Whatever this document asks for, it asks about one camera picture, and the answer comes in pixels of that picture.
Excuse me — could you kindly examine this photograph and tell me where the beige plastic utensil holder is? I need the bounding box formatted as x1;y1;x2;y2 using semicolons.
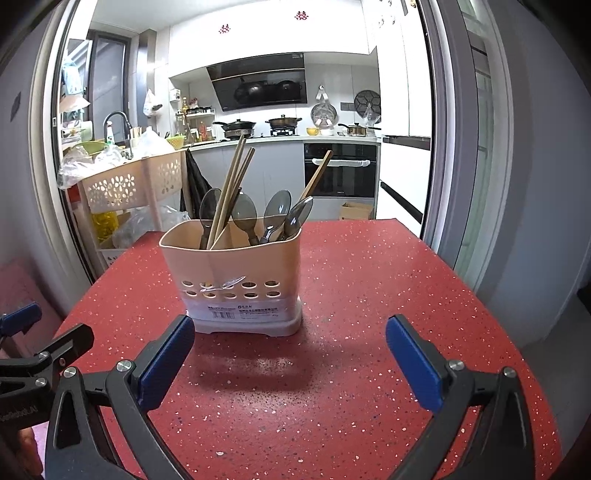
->
159;220;303;337

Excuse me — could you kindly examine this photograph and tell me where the black handled metal spoon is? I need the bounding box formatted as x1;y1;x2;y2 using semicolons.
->
199;188;221;250

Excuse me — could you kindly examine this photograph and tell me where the dark handled steel spoon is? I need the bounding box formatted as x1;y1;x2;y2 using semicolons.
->
231;191;259;246

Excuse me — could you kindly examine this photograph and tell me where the plain wooden chopstick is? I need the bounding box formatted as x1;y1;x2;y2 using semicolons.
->
207;134;246;249

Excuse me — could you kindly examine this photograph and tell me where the tan wooden chopstick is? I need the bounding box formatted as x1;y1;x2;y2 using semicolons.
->
213;187;242;245

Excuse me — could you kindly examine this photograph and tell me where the brown handled metal spoon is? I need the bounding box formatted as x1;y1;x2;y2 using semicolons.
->
259;190;291;244

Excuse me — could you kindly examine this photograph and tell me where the grey handled metal spoon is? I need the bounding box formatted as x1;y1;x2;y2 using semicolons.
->
277;196;314;241

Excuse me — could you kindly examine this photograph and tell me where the blue patterned wooden chopstick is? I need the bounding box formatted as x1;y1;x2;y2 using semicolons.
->
267;149;335;243

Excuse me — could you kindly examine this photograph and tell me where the black kitchen faucet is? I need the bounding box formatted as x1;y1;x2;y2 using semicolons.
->
103;111;132;149

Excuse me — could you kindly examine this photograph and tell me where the pink plastic stool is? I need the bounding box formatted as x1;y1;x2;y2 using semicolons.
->
1;261;62;356

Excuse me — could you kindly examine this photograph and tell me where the beige perforated storage cart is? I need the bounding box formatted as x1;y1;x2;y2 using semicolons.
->
58;147;186;276

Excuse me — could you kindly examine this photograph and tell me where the black hanging garment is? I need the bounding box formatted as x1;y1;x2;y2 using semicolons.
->
179;149;211;219

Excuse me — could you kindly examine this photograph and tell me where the cardboard box on floor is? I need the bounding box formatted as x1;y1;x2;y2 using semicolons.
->
339;202;374;220

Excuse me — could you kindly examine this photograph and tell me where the black wok on stove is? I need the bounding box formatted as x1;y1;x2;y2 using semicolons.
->
213;120;256;140

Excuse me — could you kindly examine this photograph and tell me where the black built-in oven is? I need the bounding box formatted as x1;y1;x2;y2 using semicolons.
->
304;143;379;198

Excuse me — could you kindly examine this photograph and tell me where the brown cooking pot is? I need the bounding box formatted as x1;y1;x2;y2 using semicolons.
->
266;115;301;136

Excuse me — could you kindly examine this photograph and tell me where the black range hood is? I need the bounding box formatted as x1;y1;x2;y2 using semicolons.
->
206;52;308;112

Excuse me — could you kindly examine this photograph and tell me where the hanging metal strainer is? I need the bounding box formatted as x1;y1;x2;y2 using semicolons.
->
311;85;339;130

